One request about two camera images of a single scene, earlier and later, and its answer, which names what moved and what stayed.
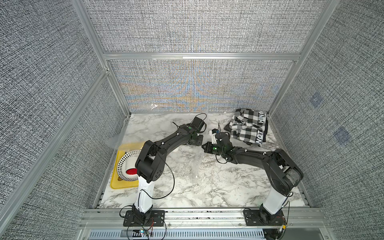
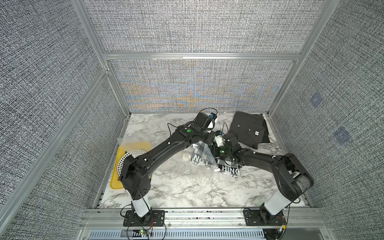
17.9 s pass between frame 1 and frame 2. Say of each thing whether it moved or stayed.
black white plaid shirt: moved
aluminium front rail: stayed
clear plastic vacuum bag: moved
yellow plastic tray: stayed
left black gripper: moved
